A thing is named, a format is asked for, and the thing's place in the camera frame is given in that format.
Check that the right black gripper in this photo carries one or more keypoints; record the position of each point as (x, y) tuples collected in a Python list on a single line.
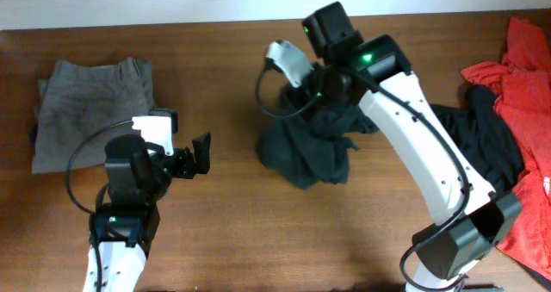
[(294, 99)]

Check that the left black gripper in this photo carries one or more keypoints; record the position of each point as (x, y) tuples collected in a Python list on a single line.
[(186, 167)]

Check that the dark green t-shirt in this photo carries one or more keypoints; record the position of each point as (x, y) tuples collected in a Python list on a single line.
[(313, 147)]

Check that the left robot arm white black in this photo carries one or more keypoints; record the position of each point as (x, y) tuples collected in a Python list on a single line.
[(140, 167)]

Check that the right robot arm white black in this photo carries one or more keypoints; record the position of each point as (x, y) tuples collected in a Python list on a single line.
[(469, 217)]

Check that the folded grey shorts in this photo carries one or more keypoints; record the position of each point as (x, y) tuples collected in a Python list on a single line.
[(76, 101)]

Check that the black garment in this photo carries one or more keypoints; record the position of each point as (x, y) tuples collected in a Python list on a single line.
[(484, 138)]

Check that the red t-shirt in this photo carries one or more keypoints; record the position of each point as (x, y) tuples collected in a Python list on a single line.
[(521, 81)]

